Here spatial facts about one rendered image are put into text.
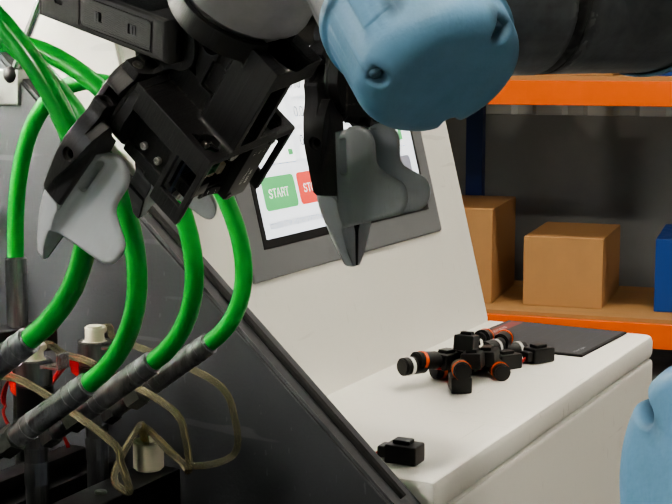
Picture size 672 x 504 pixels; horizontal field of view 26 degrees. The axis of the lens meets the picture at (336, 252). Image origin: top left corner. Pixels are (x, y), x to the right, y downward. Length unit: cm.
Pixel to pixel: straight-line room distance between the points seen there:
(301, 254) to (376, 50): 91
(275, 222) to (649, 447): 108
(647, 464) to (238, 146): 41
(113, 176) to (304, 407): 44
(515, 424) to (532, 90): 466
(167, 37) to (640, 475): 43
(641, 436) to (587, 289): 583
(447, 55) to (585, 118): 672
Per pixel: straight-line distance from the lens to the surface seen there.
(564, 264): 624
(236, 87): 76
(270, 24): 74
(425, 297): 176
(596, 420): 165
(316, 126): 90
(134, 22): 79
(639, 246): 734
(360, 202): 92
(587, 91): 598
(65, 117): 90
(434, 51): 60
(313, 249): 153
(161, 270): 126
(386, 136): 95
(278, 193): 148
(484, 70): 62
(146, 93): 79
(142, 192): 92
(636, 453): 42
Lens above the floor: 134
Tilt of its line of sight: 8 degrees down
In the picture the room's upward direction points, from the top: straight up
